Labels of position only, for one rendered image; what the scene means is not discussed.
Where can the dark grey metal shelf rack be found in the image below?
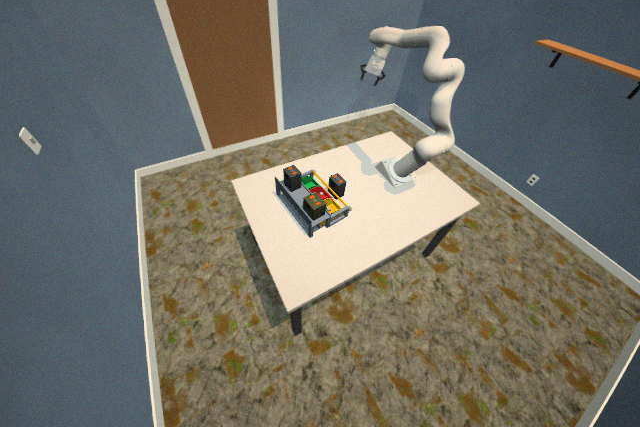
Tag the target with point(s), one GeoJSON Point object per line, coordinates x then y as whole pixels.
{"type": "Point", "coordinates": [295, 198]}

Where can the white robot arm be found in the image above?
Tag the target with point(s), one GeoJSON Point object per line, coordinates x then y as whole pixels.
{"type": "Point", "coordinates": [435, 69]}

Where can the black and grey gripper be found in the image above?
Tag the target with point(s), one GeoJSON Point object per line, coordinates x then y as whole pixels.
{"type": "Point", "coordinates": [374, 67]}

